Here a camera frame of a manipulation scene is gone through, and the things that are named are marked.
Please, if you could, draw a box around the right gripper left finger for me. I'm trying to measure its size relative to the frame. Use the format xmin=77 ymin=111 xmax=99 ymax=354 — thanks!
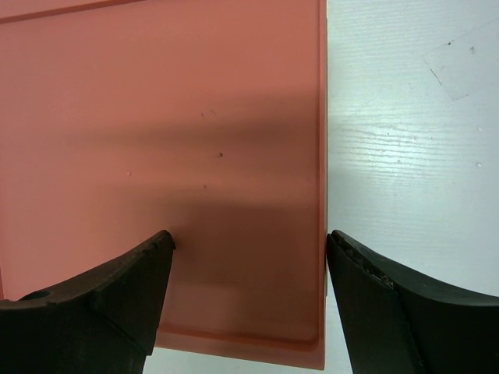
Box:
xmin=1 ymin=231 xmax=175 ymax=373

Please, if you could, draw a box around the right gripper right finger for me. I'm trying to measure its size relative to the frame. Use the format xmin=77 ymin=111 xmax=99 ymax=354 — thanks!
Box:
xmin=327 ymin=231 xmax=498 ymax=373

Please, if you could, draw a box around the red drawer box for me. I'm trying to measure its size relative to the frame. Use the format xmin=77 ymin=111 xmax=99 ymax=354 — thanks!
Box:
xmin=1 ymin=1 xmax=327 ymax=370

